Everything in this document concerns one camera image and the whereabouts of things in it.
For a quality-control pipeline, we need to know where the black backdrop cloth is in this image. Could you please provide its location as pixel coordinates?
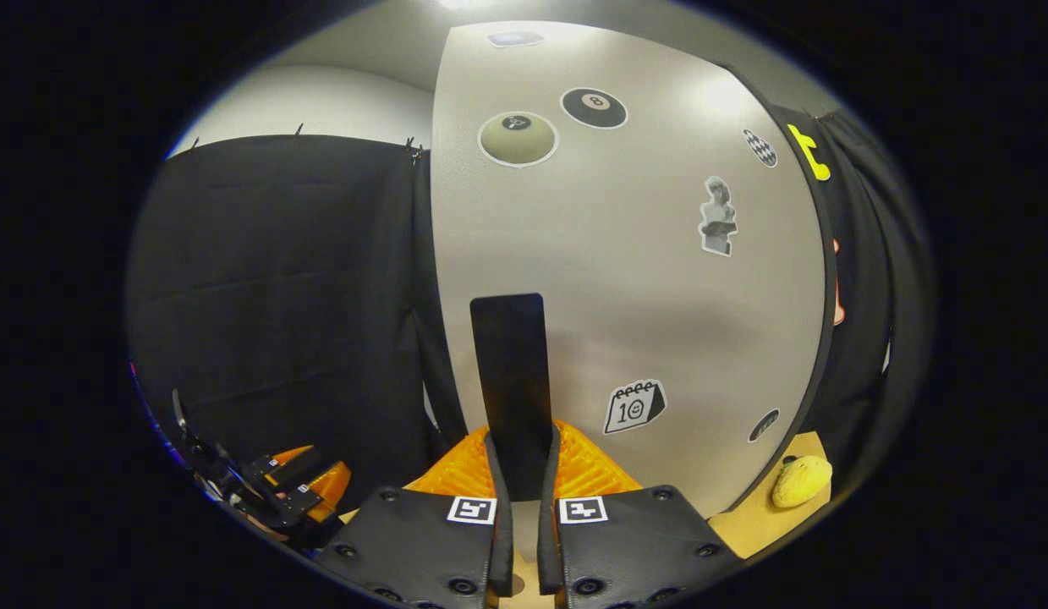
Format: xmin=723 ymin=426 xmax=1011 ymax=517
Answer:
xmin=124 ymin=106 xmax=935 ymax=542

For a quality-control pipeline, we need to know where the beige cabinet door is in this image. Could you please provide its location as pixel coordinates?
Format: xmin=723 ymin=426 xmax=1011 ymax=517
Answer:
xmin=429 ymin=21 xmax=837 ymax=542

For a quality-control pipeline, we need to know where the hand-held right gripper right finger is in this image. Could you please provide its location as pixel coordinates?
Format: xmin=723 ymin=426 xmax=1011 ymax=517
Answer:
xmin=536 ymin=420 xmax=744 ymax=609

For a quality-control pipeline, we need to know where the yellow lumpy toy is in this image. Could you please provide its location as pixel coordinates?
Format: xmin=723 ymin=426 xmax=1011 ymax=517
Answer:
xmin=772 ymin=454 xmax=833 ymax=509

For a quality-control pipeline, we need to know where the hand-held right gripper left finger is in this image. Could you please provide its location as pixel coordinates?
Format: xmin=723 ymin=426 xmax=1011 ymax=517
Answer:
xmin=312 ymin=423 xmax=514 ymax=609

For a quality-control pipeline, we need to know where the black cabinet door handle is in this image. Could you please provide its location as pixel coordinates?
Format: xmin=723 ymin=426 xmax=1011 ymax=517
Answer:
xmin=470 ymin=294 xmax=554 ymax=502

